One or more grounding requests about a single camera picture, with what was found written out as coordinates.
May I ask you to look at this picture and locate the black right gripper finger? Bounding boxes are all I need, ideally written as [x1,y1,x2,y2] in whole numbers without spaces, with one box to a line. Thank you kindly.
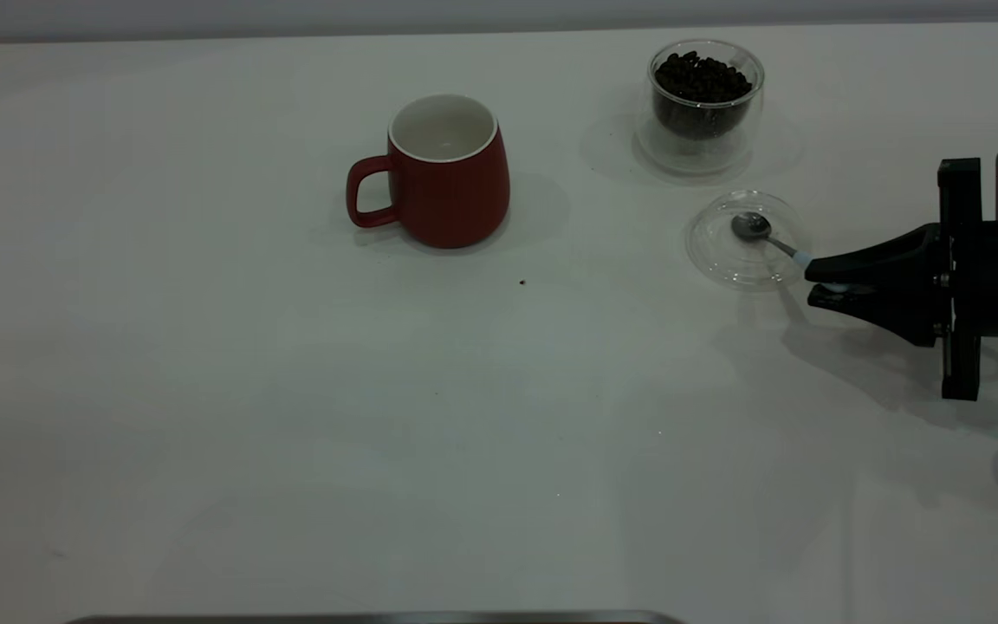
[808,285,942,348]
[805,224,942,283]

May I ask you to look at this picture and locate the metal spoon light-blue handle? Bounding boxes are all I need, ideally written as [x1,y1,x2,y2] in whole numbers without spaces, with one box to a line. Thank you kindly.
[731,212,814,270]

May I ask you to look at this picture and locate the red ceramic mug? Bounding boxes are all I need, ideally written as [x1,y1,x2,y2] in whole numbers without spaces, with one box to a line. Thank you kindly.
[345,93,511,250]

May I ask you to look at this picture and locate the dark coffee beans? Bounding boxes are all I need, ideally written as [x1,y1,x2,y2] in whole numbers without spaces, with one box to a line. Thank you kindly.
[654,51,754,141]

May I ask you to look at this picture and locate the clear glass saucer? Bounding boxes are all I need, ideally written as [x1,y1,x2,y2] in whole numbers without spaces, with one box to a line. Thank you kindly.
[685,191,812,291]

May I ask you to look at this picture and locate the clear double-wall glass cup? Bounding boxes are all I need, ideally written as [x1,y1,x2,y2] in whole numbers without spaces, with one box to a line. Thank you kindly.
[635,39,766,179]

